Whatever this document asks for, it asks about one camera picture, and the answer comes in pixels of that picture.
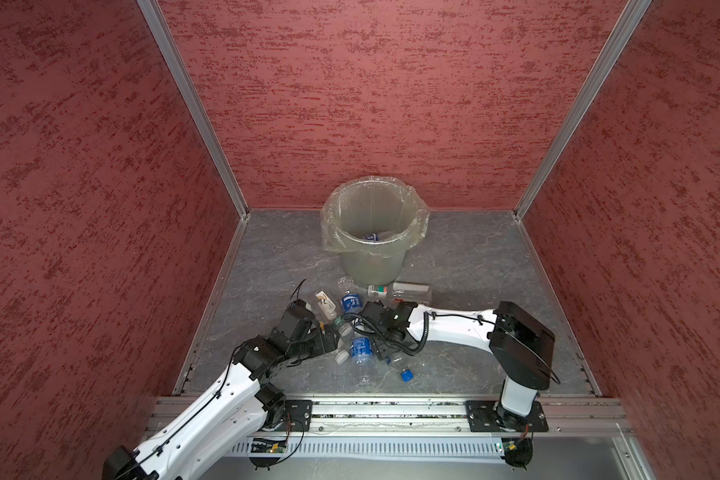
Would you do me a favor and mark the blue cap clear bottle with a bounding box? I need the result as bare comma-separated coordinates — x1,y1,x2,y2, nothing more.
386,352,414,382

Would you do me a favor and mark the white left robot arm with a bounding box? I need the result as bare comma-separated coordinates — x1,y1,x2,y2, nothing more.
102,300,340,479

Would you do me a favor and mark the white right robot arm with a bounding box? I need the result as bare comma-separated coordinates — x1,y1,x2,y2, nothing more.
351,301,560,432

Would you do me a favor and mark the blue label bottle near bin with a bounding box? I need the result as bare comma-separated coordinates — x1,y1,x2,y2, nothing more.
338,276,364,314

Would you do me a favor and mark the grey mesh waste bin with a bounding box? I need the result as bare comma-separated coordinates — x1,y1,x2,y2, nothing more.
329,179,424,287

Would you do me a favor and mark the clear plastic bin liner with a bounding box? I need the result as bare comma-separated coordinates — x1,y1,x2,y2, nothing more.
320,175,431,259

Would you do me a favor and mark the yellow label tea bottle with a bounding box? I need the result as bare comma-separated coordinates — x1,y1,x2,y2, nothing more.
334,338,351,365

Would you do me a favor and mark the crane label clear bottle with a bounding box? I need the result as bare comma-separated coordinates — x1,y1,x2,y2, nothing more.
315,290,339,322

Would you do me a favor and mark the green band square bottle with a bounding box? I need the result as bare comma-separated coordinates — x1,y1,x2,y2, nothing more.
367,281,432,305

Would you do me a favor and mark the Pocari Sweat blue bottle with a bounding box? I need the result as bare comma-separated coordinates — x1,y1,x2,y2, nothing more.
350,333,375,385

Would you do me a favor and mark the black corrugated cable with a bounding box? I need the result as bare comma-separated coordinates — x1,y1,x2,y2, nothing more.
347,311,432,358

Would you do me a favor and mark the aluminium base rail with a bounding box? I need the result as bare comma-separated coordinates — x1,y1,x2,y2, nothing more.
287,395,633,437

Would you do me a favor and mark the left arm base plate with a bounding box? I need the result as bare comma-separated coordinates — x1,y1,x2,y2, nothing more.
265,399,314,432

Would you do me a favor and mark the white perforated cable duct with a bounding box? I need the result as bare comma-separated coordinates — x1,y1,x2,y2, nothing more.
226,437,505,462

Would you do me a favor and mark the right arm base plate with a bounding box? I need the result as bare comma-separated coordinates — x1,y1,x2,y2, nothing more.
465,400,549,433

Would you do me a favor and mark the left aluminium corner post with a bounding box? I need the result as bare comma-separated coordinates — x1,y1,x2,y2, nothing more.
136,0,251,218

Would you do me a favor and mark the aluminium corner post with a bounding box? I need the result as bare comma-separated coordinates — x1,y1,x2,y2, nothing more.
514,0,654,220
136,0,251,218

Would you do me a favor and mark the right aluminium corner post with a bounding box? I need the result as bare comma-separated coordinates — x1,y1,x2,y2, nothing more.
514,0,654,220

